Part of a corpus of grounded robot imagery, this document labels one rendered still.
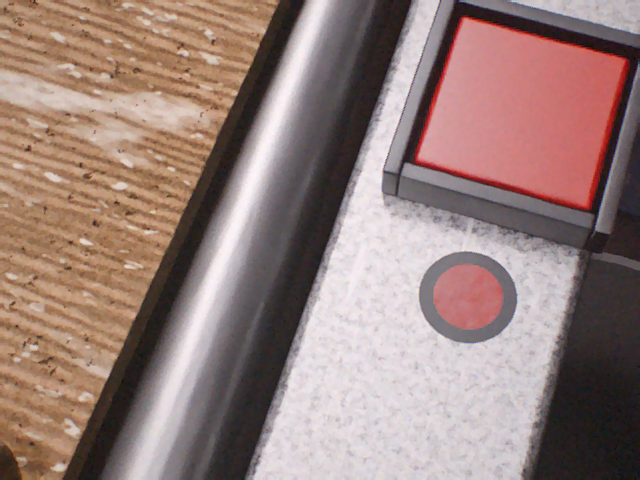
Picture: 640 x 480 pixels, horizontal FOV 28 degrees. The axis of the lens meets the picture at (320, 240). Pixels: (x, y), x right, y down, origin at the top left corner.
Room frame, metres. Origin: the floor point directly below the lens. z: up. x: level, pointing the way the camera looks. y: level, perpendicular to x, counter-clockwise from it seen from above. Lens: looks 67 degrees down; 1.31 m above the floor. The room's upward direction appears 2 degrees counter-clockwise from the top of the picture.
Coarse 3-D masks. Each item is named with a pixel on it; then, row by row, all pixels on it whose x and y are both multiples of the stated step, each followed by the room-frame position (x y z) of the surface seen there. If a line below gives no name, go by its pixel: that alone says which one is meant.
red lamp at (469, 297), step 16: (448, 272) 0.16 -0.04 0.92; (464, 272) 0.16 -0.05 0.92; (480, 272) 0.16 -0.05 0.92; (448, 288) 0.15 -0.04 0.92; (464, 288) 0.15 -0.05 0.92; (480, 288) 0.15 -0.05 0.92; (496, 288) 0.15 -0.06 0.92; (448, 304) 0.15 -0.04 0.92; (464, 304) 0.14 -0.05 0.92; (480, 304) 0.14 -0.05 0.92; (496, 304) 0.14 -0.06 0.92; (448, 320) 0.14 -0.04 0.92; (464, 320) 0.14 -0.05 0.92; (480, 320) 0.14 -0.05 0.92
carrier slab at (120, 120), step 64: (0, 0) 0.25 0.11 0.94; (64, 0) 0.25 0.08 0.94; (128, 0) 0.25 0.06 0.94; (192, 0) 0.25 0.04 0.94; (256, 0) 0.25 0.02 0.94; (0, 64) 0.23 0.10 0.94; (64, 64) 0.23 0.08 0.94; (128, 64) 0.23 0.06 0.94; (192, 64) 0.23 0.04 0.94; (256, 64) 0.23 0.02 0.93; (0, 128) 0.20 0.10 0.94; (64, 128) 0.20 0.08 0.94; (128, 128) 0.20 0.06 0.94; (192, 128) 0.20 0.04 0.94; (0, 192) 0.18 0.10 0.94; (64, 192) 0.18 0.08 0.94; (128, 192) 0.18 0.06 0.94; (192, 192) 0.18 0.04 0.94; (0, 256) 0.16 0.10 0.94; (64, 256) 0.16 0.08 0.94; (128, 256) 0.16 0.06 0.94; (0, 320) 0.14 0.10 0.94; (64, 320) 0.14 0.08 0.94; (128, 320) 0.14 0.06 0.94; (0, 384) 0.12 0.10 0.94; (64, 384) 0.12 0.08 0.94; (64, 448) 0.10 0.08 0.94
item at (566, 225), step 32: (448, 0) 0.25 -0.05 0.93; (480, 0) 0.25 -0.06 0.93; (448, 32) 0.24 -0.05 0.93; (544, 32) 0.24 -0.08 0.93; (576, 32) 0.24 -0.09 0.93; (608, 32) 0.23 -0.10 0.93; (416, 96) 0.21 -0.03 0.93; (416, 128) 0.20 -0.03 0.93; (384, 192) 0.19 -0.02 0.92; (416, 192) 0.18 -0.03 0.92; (448, 192) 0.18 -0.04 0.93; (480, 192) 0.18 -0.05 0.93; (512, 192) 0.18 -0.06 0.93; (608, 192) 0.18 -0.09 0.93; (512, 224) 0.17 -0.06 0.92; (544, 224) 0.17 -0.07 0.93; (576, 224) 0.16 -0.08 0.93; (608, 224) 0.16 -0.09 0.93
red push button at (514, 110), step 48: (480, 48) 0.23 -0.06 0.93; (528, 48) 0.23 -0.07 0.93; (576, 48) 0.23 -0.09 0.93; (480, 96) 0.21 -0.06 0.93; (528, 96) 0.21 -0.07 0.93; (576, 96) 0.21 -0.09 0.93; (432, 144) 0.20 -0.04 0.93; (480, 144) 0.20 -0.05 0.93; (528, 144) 0.20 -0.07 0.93; (576, 144) 0.19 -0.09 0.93; (528, 192) 0.18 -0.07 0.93; (576, 192) 0.18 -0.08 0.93
